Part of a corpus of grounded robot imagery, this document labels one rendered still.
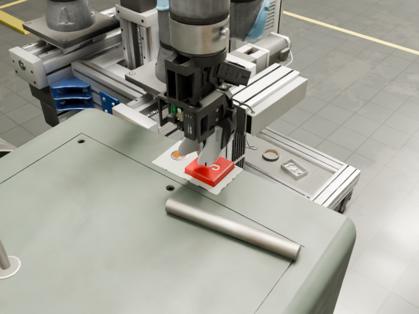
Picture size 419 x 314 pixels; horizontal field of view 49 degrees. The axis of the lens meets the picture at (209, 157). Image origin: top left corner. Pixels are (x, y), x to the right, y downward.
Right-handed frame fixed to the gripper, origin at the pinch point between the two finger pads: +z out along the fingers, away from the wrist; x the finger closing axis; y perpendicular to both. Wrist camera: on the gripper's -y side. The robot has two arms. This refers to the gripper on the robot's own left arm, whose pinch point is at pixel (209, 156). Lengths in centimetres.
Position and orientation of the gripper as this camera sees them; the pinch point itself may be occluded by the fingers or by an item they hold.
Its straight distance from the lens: 73.2
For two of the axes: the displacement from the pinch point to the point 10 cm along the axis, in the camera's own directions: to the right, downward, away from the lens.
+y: -5.9, 5.1, -6.3
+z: 0.0, 7.8, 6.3
